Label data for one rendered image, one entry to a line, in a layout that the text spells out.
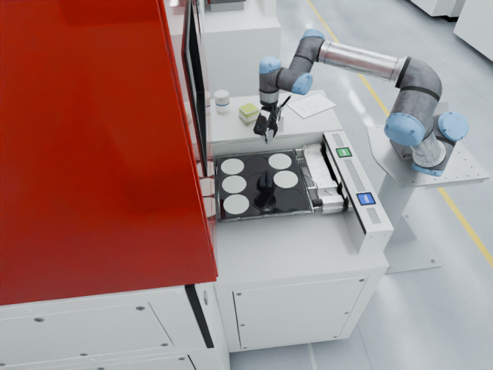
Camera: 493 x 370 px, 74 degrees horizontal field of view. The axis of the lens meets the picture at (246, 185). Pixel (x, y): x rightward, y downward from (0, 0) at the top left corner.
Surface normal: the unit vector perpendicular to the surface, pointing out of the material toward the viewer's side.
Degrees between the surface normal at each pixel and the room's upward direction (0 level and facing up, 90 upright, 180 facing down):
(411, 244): 0
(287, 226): 0
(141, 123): 90
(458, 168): 0
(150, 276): 90
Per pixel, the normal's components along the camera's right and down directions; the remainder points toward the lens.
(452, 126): 0.11, -0.07
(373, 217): -0.04, -0.69
